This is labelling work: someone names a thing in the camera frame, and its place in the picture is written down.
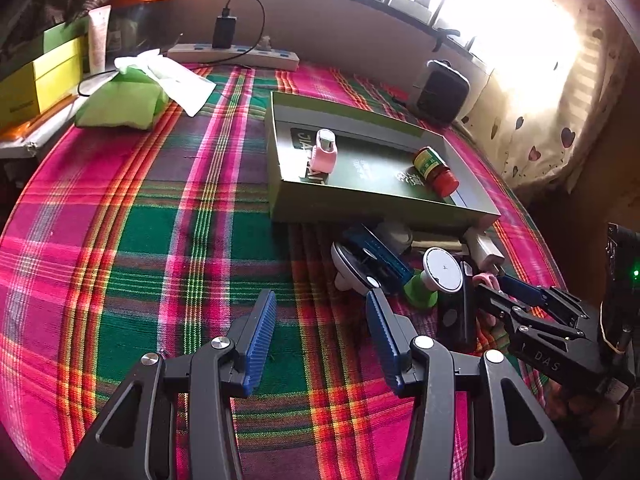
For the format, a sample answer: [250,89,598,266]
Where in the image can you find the white charger adapter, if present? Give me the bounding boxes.
[462,227,506,273]

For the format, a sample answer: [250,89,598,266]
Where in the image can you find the grey fan heater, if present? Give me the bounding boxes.
[410,59,471,123]

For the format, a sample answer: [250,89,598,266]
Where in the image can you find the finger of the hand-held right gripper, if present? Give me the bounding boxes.
[497,275,590,322]
[475,284,587,341]

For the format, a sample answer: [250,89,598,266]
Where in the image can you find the thin black cable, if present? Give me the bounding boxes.
[77,72,118,97]

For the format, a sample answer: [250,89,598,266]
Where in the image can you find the pink bottle with pale cap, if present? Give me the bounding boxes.
[307,129,340,175]

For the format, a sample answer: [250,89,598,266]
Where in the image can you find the green cup with white lid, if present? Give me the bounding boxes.
[402,247,463,309]

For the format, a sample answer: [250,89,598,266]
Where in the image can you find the red pill bottle green label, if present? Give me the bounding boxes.
[412,146,460,198]

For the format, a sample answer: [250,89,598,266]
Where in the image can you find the white cream tube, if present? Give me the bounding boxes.
[87,5,112,73]

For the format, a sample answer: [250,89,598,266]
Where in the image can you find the white power strip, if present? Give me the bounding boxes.
[166,42,300,72]

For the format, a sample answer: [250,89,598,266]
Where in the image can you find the blue plastic case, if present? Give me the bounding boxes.
[342,225,415,296]

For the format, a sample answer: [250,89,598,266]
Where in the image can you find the shallow green cardboard box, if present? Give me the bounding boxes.
[263,91,502,233]

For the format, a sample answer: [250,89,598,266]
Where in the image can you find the pale flat box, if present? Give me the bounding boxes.
[410,232,471,256]

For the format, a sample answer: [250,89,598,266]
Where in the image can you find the black plug-in charger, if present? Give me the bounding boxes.
[212,7,237,50]

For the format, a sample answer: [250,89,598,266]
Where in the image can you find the black device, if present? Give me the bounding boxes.
[457,259,478,346]

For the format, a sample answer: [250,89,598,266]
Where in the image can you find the yellow cardboard box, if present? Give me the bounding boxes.
[0,37,88,123]

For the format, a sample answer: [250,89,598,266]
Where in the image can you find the black key fob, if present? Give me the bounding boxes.
[437,295,468,351]

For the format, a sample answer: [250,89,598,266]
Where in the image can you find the white round container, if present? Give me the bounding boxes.
[375,219,413,256]

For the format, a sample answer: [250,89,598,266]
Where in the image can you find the cream curtain with hearts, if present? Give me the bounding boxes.
[460,0,640,196]

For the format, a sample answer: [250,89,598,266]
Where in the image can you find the green tissue pack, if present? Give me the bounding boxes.
[75,71,168,131]

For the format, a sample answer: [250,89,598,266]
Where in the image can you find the black charger cable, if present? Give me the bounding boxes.
[220,0,266,51]

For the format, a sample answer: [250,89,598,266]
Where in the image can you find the person's right hand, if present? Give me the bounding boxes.
[545,380,626,436]

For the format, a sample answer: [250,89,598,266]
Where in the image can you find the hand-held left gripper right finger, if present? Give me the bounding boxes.
[365,289,583,480]

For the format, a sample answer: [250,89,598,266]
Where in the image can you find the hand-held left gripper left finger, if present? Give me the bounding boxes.
[60,289,278,480]

